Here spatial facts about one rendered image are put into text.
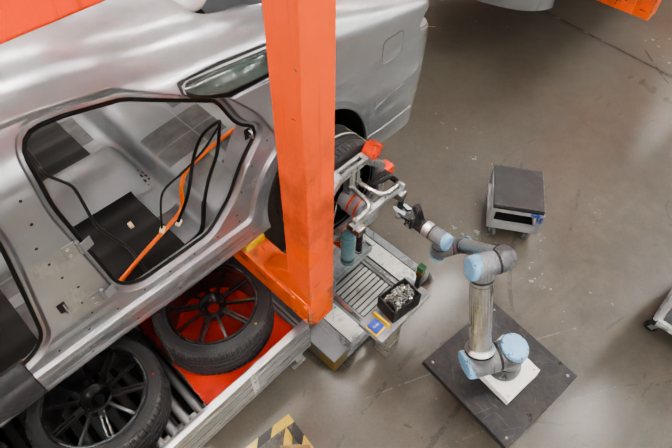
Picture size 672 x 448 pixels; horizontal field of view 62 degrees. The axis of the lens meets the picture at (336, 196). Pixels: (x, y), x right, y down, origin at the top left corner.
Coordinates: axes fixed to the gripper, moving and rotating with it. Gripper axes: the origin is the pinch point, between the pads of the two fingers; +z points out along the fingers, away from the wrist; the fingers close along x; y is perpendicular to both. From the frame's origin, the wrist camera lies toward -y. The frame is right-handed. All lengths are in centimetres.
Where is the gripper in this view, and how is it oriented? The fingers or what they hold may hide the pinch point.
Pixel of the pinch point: (397, 204)
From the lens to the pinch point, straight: 314.4
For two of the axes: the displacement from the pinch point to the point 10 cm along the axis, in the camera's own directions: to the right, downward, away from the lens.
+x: 6.9, -5.4, 4.8
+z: -7.2, -5.3, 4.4
